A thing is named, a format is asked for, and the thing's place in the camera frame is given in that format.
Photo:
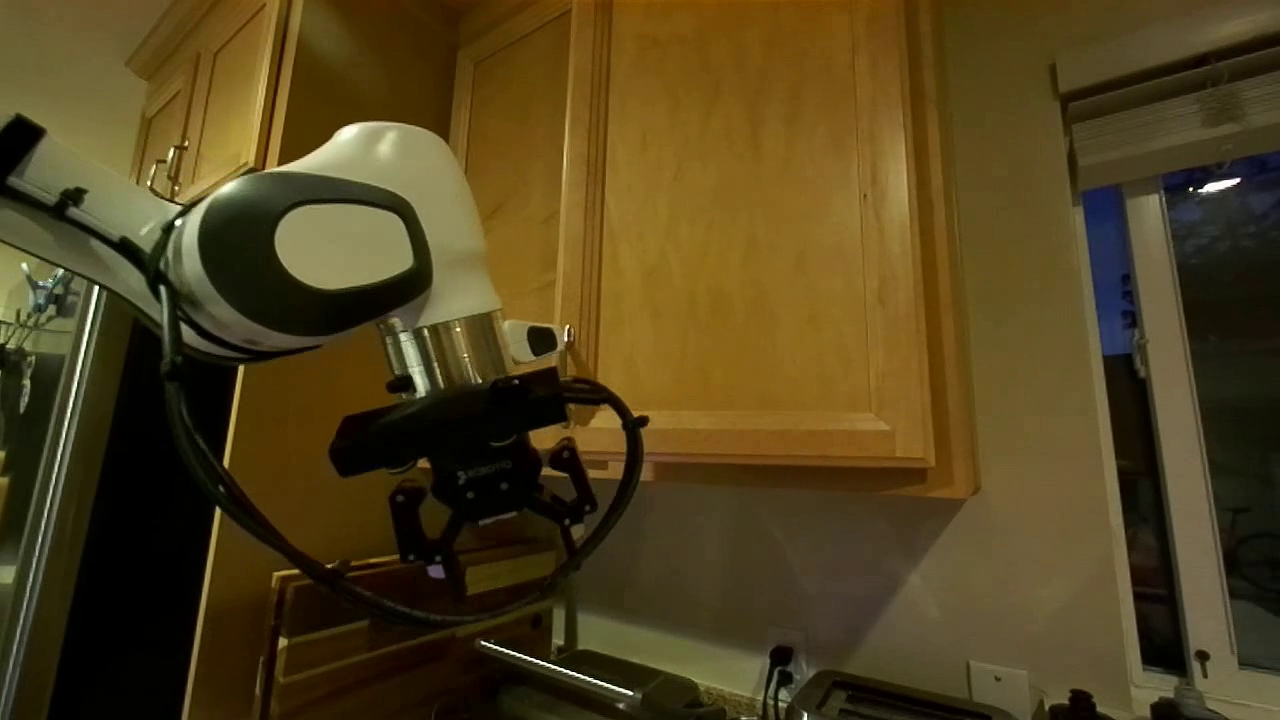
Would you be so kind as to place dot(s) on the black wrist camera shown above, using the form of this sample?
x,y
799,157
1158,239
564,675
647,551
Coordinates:
x,y
444,427

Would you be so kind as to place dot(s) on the white framed window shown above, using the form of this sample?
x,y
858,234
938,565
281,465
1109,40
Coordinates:
x,y
1173,442

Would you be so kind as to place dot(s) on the small wooden overhead cabinet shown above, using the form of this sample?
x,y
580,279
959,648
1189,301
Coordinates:
x,y
202,106

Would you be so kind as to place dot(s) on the white wall outlet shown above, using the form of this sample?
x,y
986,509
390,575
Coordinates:
x,y
1001,686

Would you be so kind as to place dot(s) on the wooden wall cabinet carcass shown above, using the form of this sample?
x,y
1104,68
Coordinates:
x,y
934,267

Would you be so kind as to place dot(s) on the wide wooden cabinet door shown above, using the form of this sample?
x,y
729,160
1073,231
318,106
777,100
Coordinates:
x,y
760,225

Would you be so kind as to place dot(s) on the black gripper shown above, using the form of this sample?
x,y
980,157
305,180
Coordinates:
x,y
484,486

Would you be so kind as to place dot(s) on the silver star-shaped decoration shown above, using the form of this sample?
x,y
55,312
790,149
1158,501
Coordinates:
x,y
46,289

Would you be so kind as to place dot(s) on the stainless steel refrigerator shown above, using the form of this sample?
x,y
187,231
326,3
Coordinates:
x,y
94,465

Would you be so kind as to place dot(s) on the large wooden cutting board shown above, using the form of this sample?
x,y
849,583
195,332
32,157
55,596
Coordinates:
x,y
333,626

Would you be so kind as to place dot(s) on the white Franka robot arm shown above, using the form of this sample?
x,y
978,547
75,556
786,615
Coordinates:
x,y
305,253

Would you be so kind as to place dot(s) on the white window roller blind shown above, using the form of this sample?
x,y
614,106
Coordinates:
x,y
1173,114

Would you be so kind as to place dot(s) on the white bottle black cap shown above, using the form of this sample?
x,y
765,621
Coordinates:
x,y
1082,705

